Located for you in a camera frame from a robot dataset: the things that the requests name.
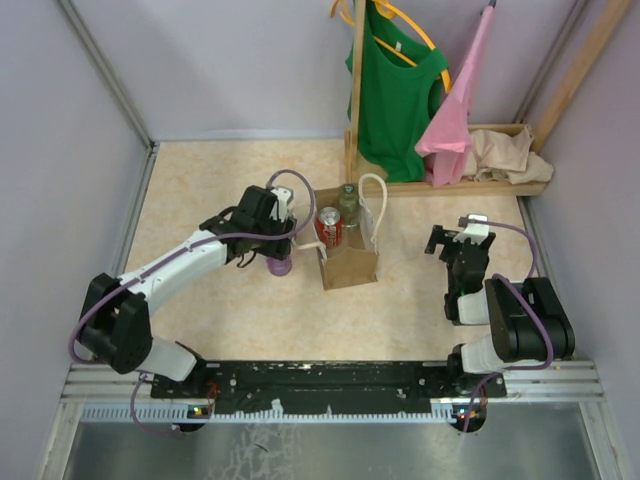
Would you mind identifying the purple soda can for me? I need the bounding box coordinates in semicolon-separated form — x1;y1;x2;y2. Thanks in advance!
266;256;293;277

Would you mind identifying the brown canvas bag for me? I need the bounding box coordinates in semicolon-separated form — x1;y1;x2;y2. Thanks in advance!
293;174;388;290

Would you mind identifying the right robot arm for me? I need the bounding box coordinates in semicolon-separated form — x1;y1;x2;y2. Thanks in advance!
425;216;576;396

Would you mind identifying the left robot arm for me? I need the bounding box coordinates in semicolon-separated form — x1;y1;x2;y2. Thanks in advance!
69;186;296;397

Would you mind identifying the red cola can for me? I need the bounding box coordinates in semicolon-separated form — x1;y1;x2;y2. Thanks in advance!
316;207;342;249

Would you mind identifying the green cap glass bottle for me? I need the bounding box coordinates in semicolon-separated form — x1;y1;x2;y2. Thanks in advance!
337;184;360;231

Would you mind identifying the pink t-shirt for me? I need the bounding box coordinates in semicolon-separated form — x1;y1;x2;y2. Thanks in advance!
415;1;496;188

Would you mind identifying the wooden clothes rack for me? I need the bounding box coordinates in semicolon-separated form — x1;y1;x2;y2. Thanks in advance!
329;1;548;197

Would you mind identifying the beige cloth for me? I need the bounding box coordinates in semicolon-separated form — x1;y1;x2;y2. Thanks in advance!
463;126;554;185

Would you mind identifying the green t-shirt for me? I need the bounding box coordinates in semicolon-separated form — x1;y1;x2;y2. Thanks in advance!
358;1;449;183

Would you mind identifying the yellow hanger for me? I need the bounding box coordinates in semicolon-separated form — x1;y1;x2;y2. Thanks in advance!
329;0;452;94

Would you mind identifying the wooden pole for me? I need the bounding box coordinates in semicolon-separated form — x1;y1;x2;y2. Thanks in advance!
523;0;633;152

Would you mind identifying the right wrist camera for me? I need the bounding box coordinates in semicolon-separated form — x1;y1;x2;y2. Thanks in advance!
454;214;490;245

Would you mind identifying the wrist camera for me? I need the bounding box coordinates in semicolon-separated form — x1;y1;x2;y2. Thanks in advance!
454;214;490;245
270;186;294;223

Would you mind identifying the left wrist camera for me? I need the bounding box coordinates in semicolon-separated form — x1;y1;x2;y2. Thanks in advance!
270;186;294;223

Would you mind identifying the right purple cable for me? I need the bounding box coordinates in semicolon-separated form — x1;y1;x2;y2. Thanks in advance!
458;217;556;435

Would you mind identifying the purple cable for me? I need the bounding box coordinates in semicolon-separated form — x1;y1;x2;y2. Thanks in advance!
458;217;556;435
67;168;317;440

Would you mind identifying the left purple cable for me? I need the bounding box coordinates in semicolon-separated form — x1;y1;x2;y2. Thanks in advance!
67;168;317;440

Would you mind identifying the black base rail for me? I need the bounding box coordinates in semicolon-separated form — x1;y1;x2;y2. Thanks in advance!
151;360;483;415

